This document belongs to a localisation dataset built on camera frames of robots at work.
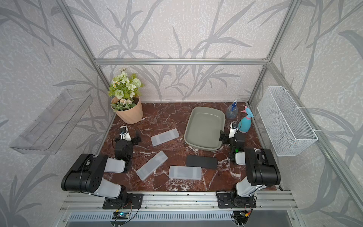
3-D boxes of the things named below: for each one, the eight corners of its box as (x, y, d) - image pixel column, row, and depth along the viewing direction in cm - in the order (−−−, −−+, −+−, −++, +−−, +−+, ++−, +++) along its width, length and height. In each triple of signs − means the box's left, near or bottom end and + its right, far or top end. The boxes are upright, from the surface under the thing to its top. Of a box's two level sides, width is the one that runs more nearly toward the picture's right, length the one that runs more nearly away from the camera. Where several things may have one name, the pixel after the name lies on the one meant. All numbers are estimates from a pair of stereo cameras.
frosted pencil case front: (168, 179, 83) (167, 178, 81) (169, 167, 88) (169, 165, 86) (201, 179, 83) (202, 178, 81) (201, 167, 88) (201, 165, 86)
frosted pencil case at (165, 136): (152, 146, 96) (152, 145, 95) (150, 138, 101) (149, 137, 99) (180, 136, 101) (180, 135, 100) (177, 129, 106) (176, 127, 104)
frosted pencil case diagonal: (136, 172, 85) (135, 171, 83) (162, 151, 94) (161, 150, 92) (142, 181, 82) (141, 180, 80) (168, 158, 91) (168, 157, 89)
